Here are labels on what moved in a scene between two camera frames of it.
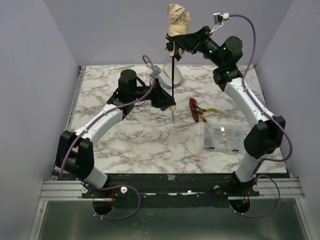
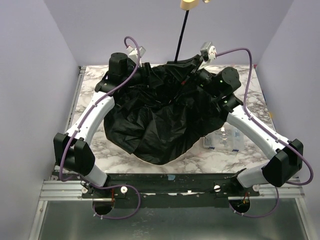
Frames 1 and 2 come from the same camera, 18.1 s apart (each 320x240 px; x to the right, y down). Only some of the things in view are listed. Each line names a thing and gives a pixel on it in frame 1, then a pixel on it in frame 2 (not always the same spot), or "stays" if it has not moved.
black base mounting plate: [169, 190] stays
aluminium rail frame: [62, 190] stays
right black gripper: [196, 41] → [194, 64]
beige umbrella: [179, 21] → [164, 110]
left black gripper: [157, 94] → [146, 69]
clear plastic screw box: [223, 137] stays
